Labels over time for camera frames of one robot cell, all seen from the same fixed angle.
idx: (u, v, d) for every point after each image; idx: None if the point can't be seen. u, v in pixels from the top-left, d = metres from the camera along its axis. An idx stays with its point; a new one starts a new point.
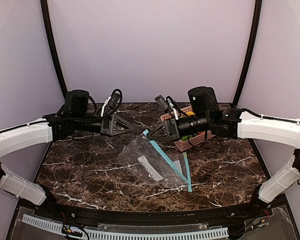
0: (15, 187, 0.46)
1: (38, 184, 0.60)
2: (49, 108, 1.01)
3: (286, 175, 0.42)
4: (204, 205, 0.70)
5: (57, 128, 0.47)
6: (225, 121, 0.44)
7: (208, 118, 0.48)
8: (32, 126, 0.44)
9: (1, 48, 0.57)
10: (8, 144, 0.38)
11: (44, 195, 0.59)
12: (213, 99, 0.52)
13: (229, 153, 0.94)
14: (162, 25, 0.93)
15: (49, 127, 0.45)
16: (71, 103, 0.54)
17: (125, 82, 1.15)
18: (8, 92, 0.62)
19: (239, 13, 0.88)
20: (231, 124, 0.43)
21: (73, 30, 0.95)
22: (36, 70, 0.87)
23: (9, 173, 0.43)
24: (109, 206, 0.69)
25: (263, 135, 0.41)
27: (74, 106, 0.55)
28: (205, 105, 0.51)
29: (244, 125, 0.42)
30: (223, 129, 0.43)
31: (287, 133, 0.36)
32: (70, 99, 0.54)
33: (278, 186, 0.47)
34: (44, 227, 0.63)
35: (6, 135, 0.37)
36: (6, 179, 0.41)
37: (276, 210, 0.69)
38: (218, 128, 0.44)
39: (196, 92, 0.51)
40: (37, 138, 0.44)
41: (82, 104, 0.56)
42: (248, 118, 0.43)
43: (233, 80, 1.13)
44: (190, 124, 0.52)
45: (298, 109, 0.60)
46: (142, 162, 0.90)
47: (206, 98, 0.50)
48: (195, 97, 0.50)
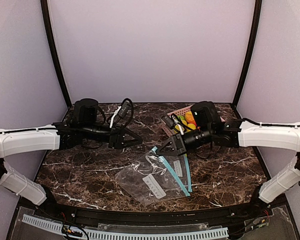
0: (16, 186, 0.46)
1: (38, 184, 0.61)
2: (49, 108, 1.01)
3: (287, 175, 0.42)
4: (203, 205, 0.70)
5: (65, 137, 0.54)
6: (226, 132, 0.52)
7: (211, 130, 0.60)
8: (41, 131, 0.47)
9: (1, 49, 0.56)
10: (14, 145, 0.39)
11: (45, 196, 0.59)
12: (214, 111, 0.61)
13: (229, 153, 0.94)
14: (163, 25, 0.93)
15: (57, 136, 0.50)
16: (79, 113, 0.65)
17: (125, 82, 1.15)
18: (8, 93, 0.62)
19: (239, 12, 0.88)
20: (232, 134, 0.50)
21: (73, 31, 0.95)
22: (37, 70, 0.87)
23: (11, 171, 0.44)
24: (109, 206, 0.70)
25: (266, 142, 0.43)
27: (82, 115, 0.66)
28: (207, 118, 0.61)
29: (244, 134, 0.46)
30: (225, 139, 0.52)
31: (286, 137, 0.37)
32: (79, 108, 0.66)
33: (279, 186, 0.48)
34: (44, 227, 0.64)
35: (15, 136, 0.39)
36: (7, 177, 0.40)
37: (276, 210, 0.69)
38: (221, 139, 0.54)
39: (197, 107, 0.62)
40: (41, 144, 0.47)
41: (91, 113, 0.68)
42: (248, 127, 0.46)
43: (233, 81, 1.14)
44: (195, 137, 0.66)
45: (298, 109, 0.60)
46: (147, 182, 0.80)
47: (207, 111, 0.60)
48: (196, 111, 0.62)
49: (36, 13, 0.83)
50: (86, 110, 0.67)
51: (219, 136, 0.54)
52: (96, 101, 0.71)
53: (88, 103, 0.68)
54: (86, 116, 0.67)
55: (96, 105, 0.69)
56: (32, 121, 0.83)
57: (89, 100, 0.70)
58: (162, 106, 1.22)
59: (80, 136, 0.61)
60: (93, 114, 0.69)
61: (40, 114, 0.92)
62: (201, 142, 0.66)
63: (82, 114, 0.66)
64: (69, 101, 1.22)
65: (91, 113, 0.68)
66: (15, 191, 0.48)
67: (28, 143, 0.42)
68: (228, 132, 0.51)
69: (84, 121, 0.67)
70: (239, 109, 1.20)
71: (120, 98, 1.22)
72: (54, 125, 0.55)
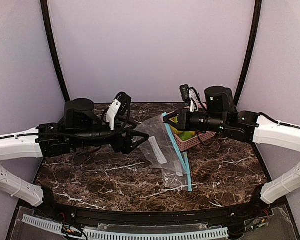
0: (9, 189, 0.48)
1: (36, 186, 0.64)
2: (48, 108, 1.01)
3: (293, 179, 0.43)
4: (203, 205, 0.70)
5: (47, 144, 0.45)
6: (242, 125, 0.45)
7: (222, 120, 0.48)
8: (21, 139, 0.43)
9: (1, 49, 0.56)
10: None
11: (41, 200, 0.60)
12: (232, 100, 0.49)
13: (229, 153, 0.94)
14: (163, 25, 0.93)
15: (36, 145, 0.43)
16: (67, 116, 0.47)
17: (125, 82, 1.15)
18: (8, 93, 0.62)
19: (239, 12, 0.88)
20: (248, 128, 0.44)
21: (73, 30, 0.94)
22: (37, 70, 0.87)
23: (5, 176, 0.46)
24: (109, 206, 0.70)
25: (279, 141, 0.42)
27: (70, 120, 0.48)
28: (222, 107, 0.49)
29: (261, 130, 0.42)
30: (238, 132, 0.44)
31: None
32: (65, 111, 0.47)
33: (283, 189, 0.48)
34: (44, 227, 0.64)
35: None
36: None
37: (276, 210, 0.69)
38: (234, 132, 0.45)
39: (214, 92, 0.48)
40: (25, 153, 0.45)
41: (80, 119, 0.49)
42: (265, 124, 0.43)
43: (233, 81, 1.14)
44: (200, 120, 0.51)
45: (299, 109, 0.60)
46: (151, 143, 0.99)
47: (224, 100, 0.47)
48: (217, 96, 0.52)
49: (36, 12, 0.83)
50: (75, 114, 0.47)
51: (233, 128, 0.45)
52: (92, 104, 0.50)
53: (79, 106, 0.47)
54: (76, 121, 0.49)
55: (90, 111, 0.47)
56: (32, 121, 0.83)
57: (84, 102, 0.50)
58: (162, 106, 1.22)
59: (70, 145, 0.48)
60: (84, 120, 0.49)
61: (40, 115, 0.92)
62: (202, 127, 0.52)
63: (71, 119, 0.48)
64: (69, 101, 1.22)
65: (81, 119, 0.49)
66: (11, 192, 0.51)
67: (7, 152, 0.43)
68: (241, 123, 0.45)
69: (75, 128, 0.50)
70: (239, 109, 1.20)
71: None
72: (40, 130, 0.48)
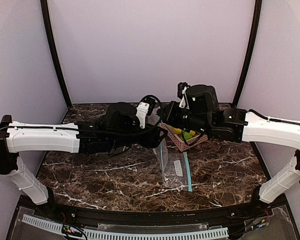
0: (22, 182, 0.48)
1: (43, 184, 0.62)
2: (49, 108, 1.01)
3: (288, 176, 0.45)
4: (204, 205, 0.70)
5: (86, 142, 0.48)
6: (229, 124, 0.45)
7: (203, 121, 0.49)
8: (59, 131, 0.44)
9: (1, 49, 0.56)
10: (26, 142, 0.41)
11: (46, 199, 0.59)
12: (215, 99, 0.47)
13: (229, 153, 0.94)
14: (163, 26, 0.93)
15: (75, 139, 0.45)
16: (111, 119, 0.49)
17: (125, 82, 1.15)
18: (8, 93, 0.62)
19: (239, 12, 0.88)
20: (236, 127, 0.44)
21: (73, 31, 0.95)
22: (37, 70, 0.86)
23: (22, 169, 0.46)
24: (109, 206, 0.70)
25: (267, 137, 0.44)
27: (114, 122, 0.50)
28: (206, 106, 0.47)
29: (251, 128, 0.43)
30: (226, 133, 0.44)
31: (293, 135, 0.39)
32: (111, 114, 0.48)
33: (279, 188, 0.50)
34: (44, 227, 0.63)
35: (28, 134, 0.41)
36: (16, 173, 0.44)
37: (276, 210, 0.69)
38: (223, 132, 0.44)
39: (195, 92, 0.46)
40: (59, 145, 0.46)
41: (125, 121, 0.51)
42: (254, 121, 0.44)
43: (233, 80, 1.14)
44: (184, 116, 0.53)
45: (298, 109, 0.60)
46: None
47: (208, 98, 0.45)
48: (195, 98, 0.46)
49: (36, 13, 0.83)
50: (120, 117, 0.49)
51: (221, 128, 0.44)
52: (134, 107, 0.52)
53: (125, 110, 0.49)
54: (119, 123, 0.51)
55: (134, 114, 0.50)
56: (32, 121, 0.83)
57: (127, 105, 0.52)
58: None
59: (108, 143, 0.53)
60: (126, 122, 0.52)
61: (40, 114, 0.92)
62: (186, 125, 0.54)
63: (114, 121, 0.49)
64: (69, 101, 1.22)
65: (125, 121, 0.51)
66: (21, 187, 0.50)
67: (41, 141, 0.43)
68: (230, 123, 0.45)
69: (116, 129, 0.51)
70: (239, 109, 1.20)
71: (120, 98, 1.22)
72: (77, 126, 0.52)
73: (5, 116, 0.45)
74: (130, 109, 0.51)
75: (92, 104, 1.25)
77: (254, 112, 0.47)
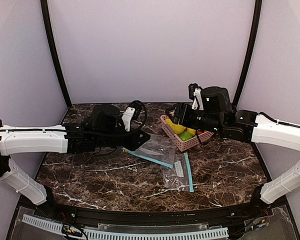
0: (17, 184, 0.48)
1: (40, 184, 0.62)
2: (49, 108, 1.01)
3: (293, 178, 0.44)
4: (204, 205, 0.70)
5: (73, 142, 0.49)
6: (239, 125, 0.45)
7: (217, 121, 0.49)
8: (48, 133, 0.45)
9: (0, 49, 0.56)
10: (17, 145, 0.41)
11: (44, 198, 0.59)
12: (228, 100, 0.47)
13: (229, 153, 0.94)
14: (163, 25, 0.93)
15: (65, 139, 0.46)
16: (97, 120, 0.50)
17: (125, 82, 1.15)
18: (8, 93, 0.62)
19: (239, 12, 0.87)
20: (246, 127, 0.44)
21: (73, 31, 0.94)
22: (37, 69, 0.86)
23: (15, 169, 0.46)
24: (109, 206, 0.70)
25: (275, 140, 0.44)
27: (100, 123, 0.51)
28: (219, 107, 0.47)
29: (260, 129, 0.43)
30: (237, 133, 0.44)
31: None
32: (96, 115, 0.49)
33: (282, 189, 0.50)
34: (44, 227, 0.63)
35: (18, 136, 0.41)
36: (10, 175, 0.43)
37: (276, 210, 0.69)
38: (233, 132, 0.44)
39: (209, 93, 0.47)
40: (49, 146, 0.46)
41: (109, 121, 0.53)
42: (264, 123, 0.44)
43: (233, 81, 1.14)
44: (197, 118, 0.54)
45: (299, 109, 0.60)
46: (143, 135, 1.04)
47: (221, 99, 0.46)
48: (208, 98, 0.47)
49: (36, 13, 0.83)
50: (105, 118, 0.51)
51: (231, 127, 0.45)
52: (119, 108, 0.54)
53: (109, 111, 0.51)
54: (104, 123, 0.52)
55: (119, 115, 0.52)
56: (31, 121, 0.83)
57: (112, 106, 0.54)
58: (162, 106, 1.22)
59: (93, 143, 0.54)
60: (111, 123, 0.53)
61: (40, 114, 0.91)
62: (200, 125, 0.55)
63: (100, 121, 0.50)
64: (69, 101, 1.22)
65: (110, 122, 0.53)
66: (17, 188, 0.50)
67: (32, 144, 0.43)
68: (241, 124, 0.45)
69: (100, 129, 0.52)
70: (239, 109, 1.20)
71: (120, 97, 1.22)
72: (72, 126, 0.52)
73: None
74: (116, 110, 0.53)
75: (92, 104, 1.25)
77: (265, 114, 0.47)
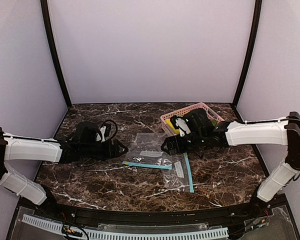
0: (16, 185, 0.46)
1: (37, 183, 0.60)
2: (49, 108, 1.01)
3: (281, 171, 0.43)
4: (204, 205, 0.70)
5: (66, 152, 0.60)
6: (215, 133, 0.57)
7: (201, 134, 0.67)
8: (46, 143, 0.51)
9: (0, 49, 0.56)
10: (19, 151, 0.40)
11: (45, 195, 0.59)
12: (202, 116, 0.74)
13: (229, 153, 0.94)
14: (163, 26, 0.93)
15: (59, 149, 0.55)
16: (82, 134, 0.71)
17: (125, 82, 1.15)
18: (9, 93, 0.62)
19: (239, 12, 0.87)
20: (221, 135, 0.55)
21: (73, 31, 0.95)
22: (37, 69, 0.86)
23: (12, 171, 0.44)
24: (109, 206, 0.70)
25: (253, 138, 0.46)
27: (83, 135, 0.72)
28: (197, 124, 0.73)
29: (231, 132, 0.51)
30: (215, 140, 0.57)
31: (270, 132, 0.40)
32: (81, 129, 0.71)
33: (274, 183, 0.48)
34: (44, 227, 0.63)
35: (24, 142, 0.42)
36: (8, 177, 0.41)
37: (276, 210, 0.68)
38: (212, 141, 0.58)
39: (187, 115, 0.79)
40: (45, 154, 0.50)
41: (90, 135, 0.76)
42: (236, 127, 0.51)
43: (233, 81, 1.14)
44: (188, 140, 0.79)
45: (299, 109, 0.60)
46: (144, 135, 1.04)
47: (196, 118, 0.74)
48: (187, 118, 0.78)
49: (36, 13, 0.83)
50: (87, 131, 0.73)
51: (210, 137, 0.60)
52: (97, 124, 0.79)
53: (90, 126, 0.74)
54: (86, 136, 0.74)
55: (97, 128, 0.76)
56: (32, 121, 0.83)
57: (92, 123, 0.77)
58: (162, 106, 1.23)
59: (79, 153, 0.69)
60: (92, 135, 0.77)
61: (40, 114, 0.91)
62: (192, 144, 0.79)
63: (84, 133, 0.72)
64: (69, 101, 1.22)
65: (90, 134, 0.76)
66: (15, 191, 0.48)
67: (33, 151, 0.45)
68: (217, 133, 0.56)
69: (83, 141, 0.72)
70: (239, 109, 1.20)
71: (120, 98, 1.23)
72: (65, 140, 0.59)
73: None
74: (95, 126, 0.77)
75: (92, 104, 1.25)
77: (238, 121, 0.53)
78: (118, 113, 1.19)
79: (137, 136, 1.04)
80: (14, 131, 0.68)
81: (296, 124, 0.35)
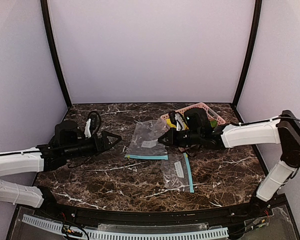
0: (9, 197, 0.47)
1: (32, 187, 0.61)
2: (48, 108, 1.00)
3: (278, 170, 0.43)
4: (204, 205, 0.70)
5: (49, 160, 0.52)
6: (213, 137, 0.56)
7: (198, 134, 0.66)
8: (26, 154, 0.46)
9: (0, 49, 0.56)
10: None
11: (42, 197, 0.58)
12: (205, 118, 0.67)
13: (229, 153, 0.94)
14: (163, 26, 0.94)
15: (41, 159, 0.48)
16: (60, 137, 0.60)
17: (125, 82, 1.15)
18: (9, 93, 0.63)
19: (239, 12, 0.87)
20: (218, 139, 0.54)
21: (73, 31, 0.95)
22: (37, 69, 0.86)
23: (1, 184, 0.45)
24: (109, 206, 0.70)
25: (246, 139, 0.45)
27: (63, 138, 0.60)
28: (197, 123, 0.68)
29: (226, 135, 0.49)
30: (212, 144, 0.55)
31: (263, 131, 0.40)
32: (58, 133, 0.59)
33: (271, 184, 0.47)
34: (44, 227, 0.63)
35: (1, 159, 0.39)
36: None
37: (276, 210, 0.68)
38: (209, 143, 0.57)
39: (190, 113, 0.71)
40: (28, 167, 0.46)
41: (71, 135, 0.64)
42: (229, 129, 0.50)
43: (233, 81, 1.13)
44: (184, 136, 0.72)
45: (299, 109, 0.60)
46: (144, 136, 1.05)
47: (198, 117, 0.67)
48: (188, 116, 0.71)
49: (36, 13, 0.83)
50: (65, 133, 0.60)
51: (207, 140, 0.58)
52: (76, 122, 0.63)
53: (67, 127, 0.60)
54: (67, 138, 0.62)
55: (77, 128, 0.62)
56: (32, 121, 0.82)
57: (71, 122, 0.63)
58: (162, 106, 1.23)
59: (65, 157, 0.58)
60: (73, 135, 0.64)
61: (40, 115, 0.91)
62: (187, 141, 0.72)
63: (61, 137, 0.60)
64: (69, 101, 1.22)
65: (71, 135, 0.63)
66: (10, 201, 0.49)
67: (13, 167, 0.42)
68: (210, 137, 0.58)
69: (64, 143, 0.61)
70: (239, 109, 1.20)
71: (120, 98, 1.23)
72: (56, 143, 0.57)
73: None
74: (73, 125, 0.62)
75: (92, 104, 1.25)
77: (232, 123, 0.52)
78: (118, 113, 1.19)
79: (136, 136, 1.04)
80: (14, 131, 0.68)
81: (288, 122, 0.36)
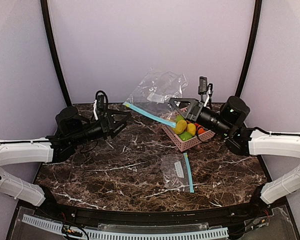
0: (14, 189, 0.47)
1: (34, 185, 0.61)
2: (48, 108, 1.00)
3: (293, 180, 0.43)
4: (204, 205, 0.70)
5: (58, 150, 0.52)
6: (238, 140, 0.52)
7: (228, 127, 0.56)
8: (36, 144, 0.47)
9: (0, 49, 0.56)
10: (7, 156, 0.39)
11: (43, 196, 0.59)
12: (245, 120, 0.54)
13: (229, 153, 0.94)
14: (163, 27, 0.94)
15: (51, 149, 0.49)
16: (63, 127, 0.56)
17: (125, 82, 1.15)
18: (8, 93, 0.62)
19: (240, 12, 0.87)
20: (243, 142, 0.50)
21: (73, 31, 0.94)
22: (37, 70, 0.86)
23: (7, 176, 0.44)
24: (109, 206, 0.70)
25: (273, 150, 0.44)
27: (66, 128, 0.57)
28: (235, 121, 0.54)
29: (254, 142, 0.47)
30: (235, 146, 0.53)
31: (294, 146, 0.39)
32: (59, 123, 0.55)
33: (282, 189, 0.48)
34: (44, 227, 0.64)
35: (10, 147, 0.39)
36: (2, 182, 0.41)
37: (276, 210, 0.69)
38: (232, 145, 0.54)
39: (237, 106, 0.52)
40: (36, 157, 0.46)
41: (74, 123, 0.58)
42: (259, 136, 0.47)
43: (233, 80, 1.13)
44: (210, 119, 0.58)
45: (299, 109, 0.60)
46: (144, 135, 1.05)
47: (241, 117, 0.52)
48: (232, 109, 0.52)
49: (36, 13, 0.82)
50: (67, 122, 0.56)
51: (233, 141, 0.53)
52: (76, 108, 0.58)
53: (67, 115, 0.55)
54: (70, 126, 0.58)
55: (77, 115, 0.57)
56: (31, 121, 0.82)
57: (71, 109, 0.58)
58: None
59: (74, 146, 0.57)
60: (76, 123, 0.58)
61: (40, 115, 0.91)
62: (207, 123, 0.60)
63: (64, 127, 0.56)
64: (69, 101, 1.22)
65: (73, 123, 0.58)
66: (13, 195, 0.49)
67: (22, 155, 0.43)
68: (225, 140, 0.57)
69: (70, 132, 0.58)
70: None
71: (120, 97, 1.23)
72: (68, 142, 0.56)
73: None
74: (74, 111, 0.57)
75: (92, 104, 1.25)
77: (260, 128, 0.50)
78: None
79: (136, 136, 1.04)
80: (14, 131, 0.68)
81: None
